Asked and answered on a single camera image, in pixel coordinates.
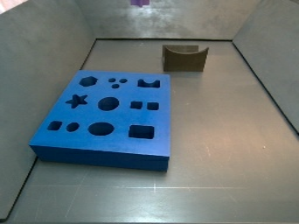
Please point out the blue shape-sorter board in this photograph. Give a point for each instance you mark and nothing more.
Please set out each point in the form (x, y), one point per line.
(111, 120)

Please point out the black curved stand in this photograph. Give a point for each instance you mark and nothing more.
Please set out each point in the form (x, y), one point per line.
(183, 58)

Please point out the purple star prism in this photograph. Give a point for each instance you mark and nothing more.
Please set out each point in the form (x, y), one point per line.
(139, 3)

